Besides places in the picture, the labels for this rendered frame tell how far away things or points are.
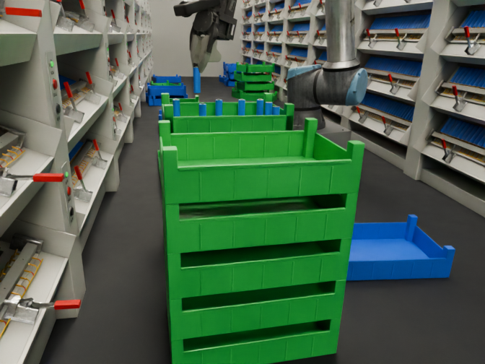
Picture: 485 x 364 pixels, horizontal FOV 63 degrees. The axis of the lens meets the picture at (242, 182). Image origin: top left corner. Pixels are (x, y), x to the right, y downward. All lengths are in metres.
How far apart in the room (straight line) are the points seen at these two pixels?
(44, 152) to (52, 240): 0.17
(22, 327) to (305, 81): 1.41
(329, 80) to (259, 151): 0.96
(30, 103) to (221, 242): 0.39
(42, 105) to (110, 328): 0.44
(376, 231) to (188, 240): 0.73
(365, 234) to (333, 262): 0.52
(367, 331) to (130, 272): 0.56
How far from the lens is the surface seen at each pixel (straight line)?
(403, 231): 1.25
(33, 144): 0.77
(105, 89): 1.43
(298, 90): 1.77
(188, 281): 0.64
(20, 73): 0.75
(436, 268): 1.10
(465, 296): 1.08
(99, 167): 1.32
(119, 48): 2.12
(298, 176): 0.60
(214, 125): 0.91
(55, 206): 0.80
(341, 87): 1.69
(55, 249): 0.83
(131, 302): 0.93
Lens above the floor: 0.55
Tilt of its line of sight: 20 degrees down
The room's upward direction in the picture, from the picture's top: 2 degrees clockwise
